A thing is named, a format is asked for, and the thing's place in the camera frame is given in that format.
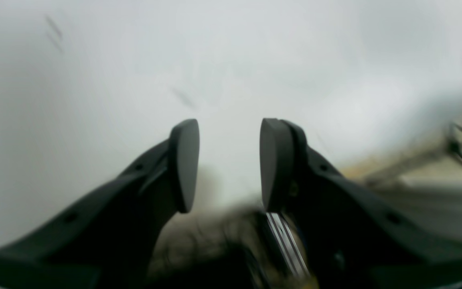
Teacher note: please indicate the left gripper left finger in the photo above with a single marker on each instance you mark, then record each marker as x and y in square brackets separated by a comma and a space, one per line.
[106, 238]

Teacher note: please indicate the silver aluminium frame rail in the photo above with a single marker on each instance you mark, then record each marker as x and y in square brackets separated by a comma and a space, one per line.
[287, 245]

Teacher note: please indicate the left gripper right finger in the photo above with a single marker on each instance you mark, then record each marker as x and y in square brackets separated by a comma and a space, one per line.
[353, 238]

